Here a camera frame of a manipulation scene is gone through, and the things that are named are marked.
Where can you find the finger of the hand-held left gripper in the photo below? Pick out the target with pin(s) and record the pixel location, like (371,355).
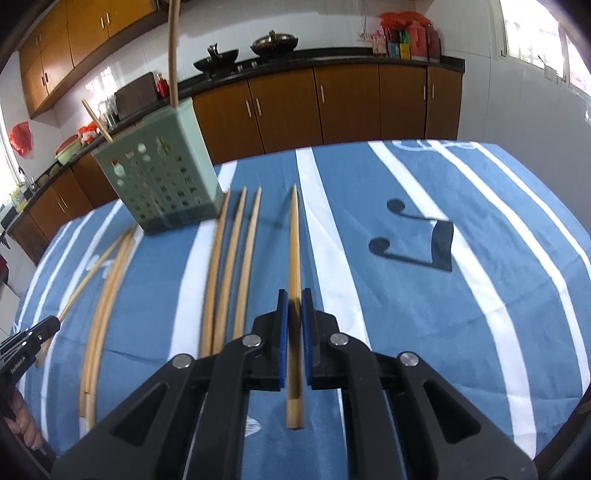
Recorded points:
(46,326)

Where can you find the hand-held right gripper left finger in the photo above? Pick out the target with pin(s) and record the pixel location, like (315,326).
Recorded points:
(281,337)

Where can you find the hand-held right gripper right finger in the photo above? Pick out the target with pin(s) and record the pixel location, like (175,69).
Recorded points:
(308,337)

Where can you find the wooden chopstick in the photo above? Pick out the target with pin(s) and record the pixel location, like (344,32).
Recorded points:
(217,258)
(87,278)
(231,258)
(174,55)
(95,332)
(106,332)
(98,121)
(249,258)
(293,258)

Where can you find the green perforated utensil holder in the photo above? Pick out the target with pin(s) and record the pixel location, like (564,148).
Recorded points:
(203,152)

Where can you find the person's left hand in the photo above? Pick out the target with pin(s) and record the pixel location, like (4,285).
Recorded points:
(23,417)

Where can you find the blue white striped tablecloth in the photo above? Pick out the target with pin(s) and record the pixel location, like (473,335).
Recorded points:
(415,323)

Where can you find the green basin with red lid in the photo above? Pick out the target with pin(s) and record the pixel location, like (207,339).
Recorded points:
(69,151)

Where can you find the red plastic bag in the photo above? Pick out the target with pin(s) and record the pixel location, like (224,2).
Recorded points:
(21,138)

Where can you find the red and white bags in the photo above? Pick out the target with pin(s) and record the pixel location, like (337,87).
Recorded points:
(87,134)

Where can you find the brown lower kitchen cabinets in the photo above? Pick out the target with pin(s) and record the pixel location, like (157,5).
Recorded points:
(286,110)

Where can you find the dark brown cutting board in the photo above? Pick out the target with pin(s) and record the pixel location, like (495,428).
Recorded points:
(136,94)

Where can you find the red bottle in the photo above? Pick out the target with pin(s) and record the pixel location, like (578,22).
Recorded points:
(162,86)

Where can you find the black kitchen countertop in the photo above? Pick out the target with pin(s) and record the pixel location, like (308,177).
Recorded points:
(351,53)

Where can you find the chopsticks in holder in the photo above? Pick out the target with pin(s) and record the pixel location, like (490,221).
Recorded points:
(69,37)

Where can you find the wok with lid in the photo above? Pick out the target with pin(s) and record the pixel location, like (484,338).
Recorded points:
(274,45)

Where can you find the pile of red packages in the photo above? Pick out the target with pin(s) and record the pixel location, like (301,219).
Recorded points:
(406,37)

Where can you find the window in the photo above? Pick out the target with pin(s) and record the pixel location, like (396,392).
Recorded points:
(531,32)

